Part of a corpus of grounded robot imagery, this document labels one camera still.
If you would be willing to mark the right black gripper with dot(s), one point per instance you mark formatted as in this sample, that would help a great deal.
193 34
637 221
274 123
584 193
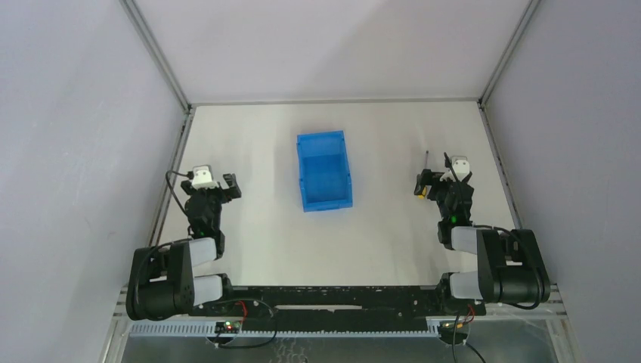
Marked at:
443 184

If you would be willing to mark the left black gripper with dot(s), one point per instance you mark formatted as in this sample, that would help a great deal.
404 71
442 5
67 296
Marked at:
209 190

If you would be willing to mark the black yellow screwdriver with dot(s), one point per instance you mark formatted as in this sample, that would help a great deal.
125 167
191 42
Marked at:
420 187

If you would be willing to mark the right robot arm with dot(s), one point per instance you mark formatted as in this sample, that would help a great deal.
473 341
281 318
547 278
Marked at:
510 267

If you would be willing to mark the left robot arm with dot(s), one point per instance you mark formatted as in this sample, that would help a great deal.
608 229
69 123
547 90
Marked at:
162 281

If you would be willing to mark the blue plastic bin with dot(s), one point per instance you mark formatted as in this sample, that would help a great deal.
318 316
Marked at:
324 173

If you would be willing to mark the left circuit board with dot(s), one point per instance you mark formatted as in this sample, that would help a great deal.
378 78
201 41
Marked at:
227 327

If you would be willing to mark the circuit board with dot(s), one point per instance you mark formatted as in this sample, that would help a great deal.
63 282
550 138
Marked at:
227 327
452 335

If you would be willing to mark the right circuit board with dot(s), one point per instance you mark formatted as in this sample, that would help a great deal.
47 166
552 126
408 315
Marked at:
452 335

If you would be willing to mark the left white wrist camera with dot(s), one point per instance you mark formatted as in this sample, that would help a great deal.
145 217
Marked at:
203 178

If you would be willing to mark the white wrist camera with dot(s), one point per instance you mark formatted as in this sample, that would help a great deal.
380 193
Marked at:
203 178
457 169

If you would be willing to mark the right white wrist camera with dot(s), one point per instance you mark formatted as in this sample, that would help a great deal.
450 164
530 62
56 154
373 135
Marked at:
457 169

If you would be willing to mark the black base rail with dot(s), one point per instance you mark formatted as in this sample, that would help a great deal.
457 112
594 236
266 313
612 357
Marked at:
357 308

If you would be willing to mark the white cable duct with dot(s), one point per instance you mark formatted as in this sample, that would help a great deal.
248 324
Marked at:
211 329

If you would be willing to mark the aluminium frame profile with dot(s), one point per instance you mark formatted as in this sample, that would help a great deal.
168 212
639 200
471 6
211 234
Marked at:
143 29

